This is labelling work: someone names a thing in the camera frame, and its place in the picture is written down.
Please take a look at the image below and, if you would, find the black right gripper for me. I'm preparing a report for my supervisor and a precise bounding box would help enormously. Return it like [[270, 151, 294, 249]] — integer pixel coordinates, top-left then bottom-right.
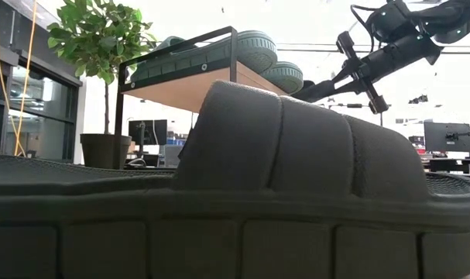
[[293, 30, 418, 115]]

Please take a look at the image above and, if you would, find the teal rubber slide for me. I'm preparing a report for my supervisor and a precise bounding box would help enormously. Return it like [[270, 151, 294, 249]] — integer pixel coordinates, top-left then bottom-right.
[[129, 29, 278, 83], [261, 60, 304, 95]]

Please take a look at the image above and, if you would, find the black rubber slide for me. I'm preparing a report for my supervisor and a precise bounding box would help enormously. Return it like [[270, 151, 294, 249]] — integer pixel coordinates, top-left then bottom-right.
[[0, 80, 470, 279]]

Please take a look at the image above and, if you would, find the black computer monitor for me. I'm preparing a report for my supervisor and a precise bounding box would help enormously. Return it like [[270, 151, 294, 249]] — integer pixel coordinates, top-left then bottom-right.
[[128, 119, 168, 146], [424, 122, 470, 153]]

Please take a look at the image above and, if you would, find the green potted plant black pot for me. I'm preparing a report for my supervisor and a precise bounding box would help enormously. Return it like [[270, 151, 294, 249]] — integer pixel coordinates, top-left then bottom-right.
[[46, 0, 158, 171]]

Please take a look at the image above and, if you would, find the thin black metal frame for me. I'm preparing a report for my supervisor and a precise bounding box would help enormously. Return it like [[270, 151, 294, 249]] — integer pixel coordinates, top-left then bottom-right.
[[321, 102, 385, 128]]

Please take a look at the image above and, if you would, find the wooden shelf with black frame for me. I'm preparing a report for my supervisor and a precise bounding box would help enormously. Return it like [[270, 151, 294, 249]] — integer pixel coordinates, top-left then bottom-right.
[[114, 26, 293, 171]]

